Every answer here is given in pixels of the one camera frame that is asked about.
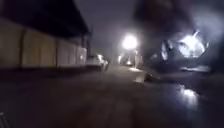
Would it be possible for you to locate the white car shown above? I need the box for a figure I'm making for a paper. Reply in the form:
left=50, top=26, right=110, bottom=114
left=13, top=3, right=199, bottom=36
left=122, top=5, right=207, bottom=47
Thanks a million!
left=85, top=54, right=110, bottom=72

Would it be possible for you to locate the street lamp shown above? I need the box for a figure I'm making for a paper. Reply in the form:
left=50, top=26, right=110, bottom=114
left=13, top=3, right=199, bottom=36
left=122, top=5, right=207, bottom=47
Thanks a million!
left=121, top=33, right=139, bottom=66

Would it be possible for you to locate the dark asphalt road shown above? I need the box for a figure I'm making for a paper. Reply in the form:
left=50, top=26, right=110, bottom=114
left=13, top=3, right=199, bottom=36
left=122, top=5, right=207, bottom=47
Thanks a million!
left=0, top=64, right=224, bottom=128

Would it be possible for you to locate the dark roadside verge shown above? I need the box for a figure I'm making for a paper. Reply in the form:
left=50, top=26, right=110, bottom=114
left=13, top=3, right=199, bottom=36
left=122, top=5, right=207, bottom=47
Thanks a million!
left=138, top=64, right=224, bottom=101

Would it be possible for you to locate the building with dark roof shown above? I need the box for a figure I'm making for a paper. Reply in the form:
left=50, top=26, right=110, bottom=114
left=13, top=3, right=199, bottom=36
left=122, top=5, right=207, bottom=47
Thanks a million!
left=0, top=0, right=93, bottom=39

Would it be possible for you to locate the pale long wall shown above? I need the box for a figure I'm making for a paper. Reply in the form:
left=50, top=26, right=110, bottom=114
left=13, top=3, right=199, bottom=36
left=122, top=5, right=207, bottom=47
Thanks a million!
left=0, top=17, right=88, bottom=70

